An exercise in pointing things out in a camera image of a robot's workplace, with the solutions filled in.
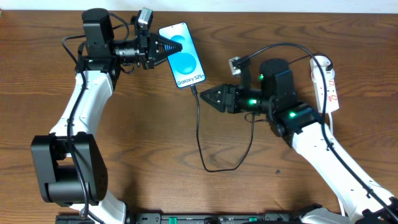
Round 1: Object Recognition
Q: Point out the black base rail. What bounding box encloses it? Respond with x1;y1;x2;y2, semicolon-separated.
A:
55;212;312;224

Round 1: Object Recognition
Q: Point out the white power strip cord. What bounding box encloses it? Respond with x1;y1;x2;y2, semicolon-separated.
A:
327;113;346;217

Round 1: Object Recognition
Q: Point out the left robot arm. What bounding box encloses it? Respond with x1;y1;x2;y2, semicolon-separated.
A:
30;8;182;223

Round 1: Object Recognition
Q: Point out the black USB charging cable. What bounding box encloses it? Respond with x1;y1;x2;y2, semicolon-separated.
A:
190;52;334;173

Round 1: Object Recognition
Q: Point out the blue Galaxy smartphone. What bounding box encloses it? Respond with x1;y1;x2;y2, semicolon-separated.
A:
159;22;206;88

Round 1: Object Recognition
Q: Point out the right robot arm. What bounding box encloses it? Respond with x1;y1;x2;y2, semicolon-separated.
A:
200;57;397;223

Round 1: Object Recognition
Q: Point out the white USB charger adapter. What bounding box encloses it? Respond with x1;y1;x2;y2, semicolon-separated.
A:
310;55;335;83

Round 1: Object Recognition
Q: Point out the white power strip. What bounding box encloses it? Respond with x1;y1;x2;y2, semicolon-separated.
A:
310;55;340;113

